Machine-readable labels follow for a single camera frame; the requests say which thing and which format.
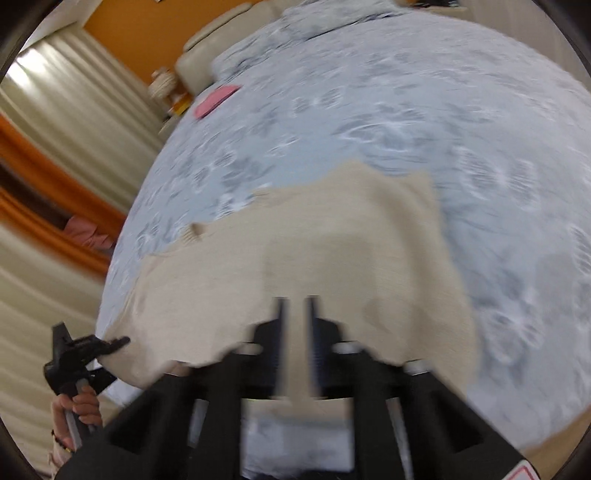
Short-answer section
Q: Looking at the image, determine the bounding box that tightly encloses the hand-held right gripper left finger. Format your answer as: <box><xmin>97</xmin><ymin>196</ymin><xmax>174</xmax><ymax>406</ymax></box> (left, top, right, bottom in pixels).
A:
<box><xmin>55</xmin><ymin>298</ymin><xmax>291</xmax><ymax>480</ymax></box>

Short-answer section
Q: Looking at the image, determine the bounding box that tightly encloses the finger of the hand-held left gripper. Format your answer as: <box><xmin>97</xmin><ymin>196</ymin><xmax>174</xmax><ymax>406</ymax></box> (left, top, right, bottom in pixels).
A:
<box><xmin>98</xmin><ymin>337</ymin><xmax>131</xmax><ymax>357</ymax></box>

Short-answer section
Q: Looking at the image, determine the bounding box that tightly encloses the beige padded headboard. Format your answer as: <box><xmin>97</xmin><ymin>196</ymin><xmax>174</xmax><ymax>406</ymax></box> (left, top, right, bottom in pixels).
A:
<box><xmin>175</xmin><ymin>0</ymin><xmax>296</xmax><ymax>100</ymax></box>

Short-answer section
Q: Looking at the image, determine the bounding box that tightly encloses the orange curtain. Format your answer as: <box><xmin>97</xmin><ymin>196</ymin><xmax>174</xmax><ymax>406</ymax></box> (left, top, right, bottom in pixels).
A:
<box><xmin>0</xmin><ymin>113</ymin><xmax>127</xmax><ymax>278</ymax></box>

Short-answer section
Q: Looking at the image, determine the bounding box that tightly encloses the person's left hand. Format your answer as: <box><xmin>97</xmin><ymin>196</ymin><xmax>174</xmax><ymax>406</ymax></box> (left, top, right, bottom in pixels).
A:
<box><xmin>50</xmin><ymin>385</ymin><xmax>103</xmax><ymax>452</ymax></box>

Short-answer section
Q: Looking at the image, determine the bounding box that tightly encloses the grey butterfly print pillow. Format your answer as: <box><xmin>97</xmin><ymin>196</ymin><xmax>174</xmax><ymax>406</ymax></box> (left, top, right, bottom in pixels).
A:
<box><xmin>210</xmin><ymin>0</ymin><xmax>407</xmax><ymax>81</ymax></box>

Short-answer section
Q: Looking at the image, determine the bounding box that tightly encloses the cream sweater with black hearts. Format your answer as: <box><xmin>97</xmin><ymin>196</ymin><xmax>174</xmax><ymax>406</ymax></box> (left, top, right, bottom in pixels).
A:
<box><xmin>95</xmin><ymin>159</ymin><xmax>478</xmax><ymax>402</ymax></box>

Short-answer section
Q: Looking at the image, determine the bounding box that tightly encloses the white feather table lamp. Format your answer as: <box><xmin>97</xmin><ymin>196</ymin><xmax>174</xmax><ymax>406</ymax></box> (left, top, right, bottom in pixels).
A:
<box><xmin>150</xmin><ymin>67</ymin><xmax>178</xmax><ymax>100</ymax></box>

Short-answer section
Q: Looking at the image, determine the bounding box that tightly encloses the pink hot water bottle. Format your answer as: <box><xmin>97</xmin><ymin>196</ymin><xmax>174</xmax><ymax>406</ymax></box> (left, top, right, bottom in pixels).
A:
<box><xmin>191</xmin><ymin>84</ymin><xmax>241</xmax><ymax>120</ymax></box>

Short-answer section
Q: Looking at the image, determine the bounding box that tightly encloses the person's left forearm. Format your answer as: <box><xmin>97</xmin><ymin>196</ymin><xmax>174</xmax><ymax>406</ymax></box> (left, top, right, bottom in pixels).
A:
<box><xmin>47</xmin><ymin>448</ymin><xmax>72</xmax><ymax>475</ymax></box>

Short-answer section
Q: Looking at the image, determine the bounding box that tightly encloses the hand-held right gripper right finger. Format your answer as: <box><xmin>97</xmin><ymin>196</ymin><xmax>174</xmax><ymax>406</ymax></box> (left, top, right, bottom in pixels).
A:
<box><xmin>307</xmin><ymin>295</ymin><xmax>542</xmax><ymax>480</ymax></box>

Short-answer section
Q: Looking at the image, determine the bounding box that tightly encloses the beige curtain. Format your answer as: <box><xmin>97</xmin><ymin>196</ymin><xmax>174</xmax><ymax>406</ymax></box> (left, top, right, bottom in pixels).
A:
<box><xmin>0</xmin><ymin>30</ymin><xmax>163</xmax><ymax>213</ymax></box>
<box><xmin>0</xmin><ymin>222</ymin><xmax>108</xmax><ymax>462</ymax></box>

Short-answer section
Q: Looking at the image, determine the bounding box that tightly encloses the dark bead bracelet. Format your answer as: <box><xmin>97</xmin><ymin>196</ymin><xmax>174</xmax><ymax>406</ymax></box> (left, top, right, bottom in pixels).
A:
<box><xmin>50</xmin><ymin>429</ymin><xmax>75</xmax><ymax>455</ymax></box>

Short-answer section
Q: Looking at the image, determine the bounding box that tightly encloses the grey butterfly print bed cover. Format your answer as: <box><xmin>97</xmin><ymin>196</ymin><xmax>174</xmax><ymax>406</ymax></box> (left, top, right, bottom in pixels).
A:
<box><xmin>95</xmin><ymin>9</ymin><xmax>591</xmax><ymax>476</ymax></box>

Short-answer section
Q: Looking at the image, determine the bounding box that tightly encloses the pink hanging garment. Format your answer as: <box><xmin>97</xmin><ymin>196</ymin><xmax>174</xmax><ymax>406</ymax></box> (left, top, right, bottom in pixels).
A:
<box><xmin>65</xmin><ymin>215</ymin><xmax>116</xmax><ymax>252</ymax></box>

